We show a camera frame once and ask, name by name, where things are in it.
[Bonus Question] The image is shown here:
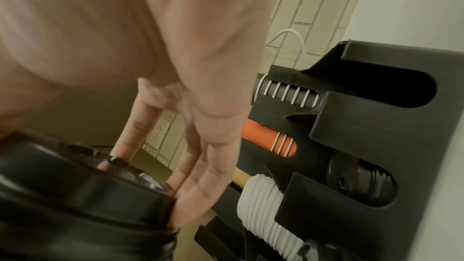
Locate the person's right hand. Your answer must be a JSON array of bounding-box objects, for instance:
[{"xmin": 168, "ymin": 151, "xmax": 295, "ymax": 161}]
[{"xmin": 0, "ymin": 0, "xmax": 280, "ymax": 225}]

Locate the short stack of black lids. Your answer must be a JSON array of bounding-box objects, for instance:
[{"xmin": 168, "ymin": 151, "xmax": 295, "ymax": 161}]
[{"xmin": 328, "ymin": 150, "xmax": 398, "ymax": 208}]

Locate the stack of black paper cups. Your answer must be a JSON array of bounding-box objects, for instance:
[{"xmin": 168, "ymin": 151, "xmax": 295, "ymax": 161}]
[{"xmin": 253, "ymin": 72, "xmax": 320, "ymax": 109}]

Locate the stack of gold paper cups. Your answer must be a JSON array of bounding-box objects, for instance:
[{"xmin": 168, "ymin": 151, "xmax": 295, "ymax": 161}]
[{"xmin": 231, "ymin": 167, "xmax": 252, "ymax": 189}]

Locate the white power cable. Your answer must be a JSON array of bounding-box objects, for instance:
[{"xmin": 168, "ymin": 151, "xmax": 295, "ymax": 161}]
[{"xmin": 266, "ymin": 29, "xmax": 308, "ymax": 70}]

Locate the black cup and lid organizer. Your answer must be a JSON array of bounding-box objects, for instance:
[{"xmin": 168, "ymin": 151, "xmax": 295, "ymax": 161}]
[{"xmin": 193, "ymin": 39, "xmax": 464, "ymax": 261}]

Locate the stack of red paper cups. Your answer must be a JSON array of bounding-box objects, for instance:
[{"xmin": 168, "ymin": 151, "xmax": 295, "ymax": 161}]
[{"xmin": 240, "ymin": 118, "xmax": 299, "ymax": 159}]

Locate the stack of white lids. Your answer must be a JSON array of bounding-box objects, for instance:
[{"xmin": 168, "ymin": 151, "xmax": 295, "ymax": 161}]
[{"xmin": 237, "ymin": 174, "xmax": 305, "ymax": 261}]

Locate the white wall socket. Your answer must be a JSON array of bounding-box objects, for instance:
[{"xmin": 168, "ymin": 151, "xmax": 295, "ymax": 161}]
[{"xmin": 145, "ymin": 112, "xmax": 172, "ymax": 150}]

